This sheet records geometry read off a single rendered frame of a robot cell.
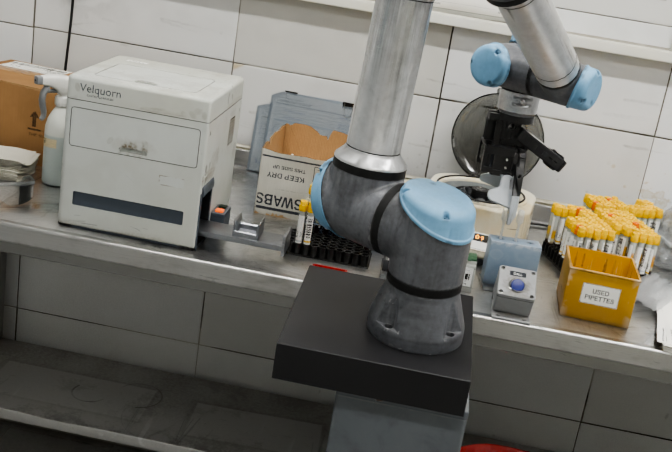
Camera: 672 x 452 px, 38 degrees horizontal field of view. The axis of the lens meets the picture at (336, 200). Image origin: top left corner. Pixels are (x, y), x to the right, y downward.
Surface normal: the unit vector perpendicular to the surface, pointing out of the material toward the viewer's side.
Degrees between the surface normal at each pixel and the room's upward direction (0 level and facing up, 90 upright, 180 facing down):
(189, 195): 90
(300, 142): 88
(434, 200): 10
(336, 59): 90
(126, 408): 0
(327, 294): 4
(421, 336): 76
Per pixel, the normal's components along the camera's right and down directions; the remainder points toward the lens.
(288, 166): -0.15, 0.40
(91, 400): 0.15, -0.94
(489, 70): -0.62, 0.14
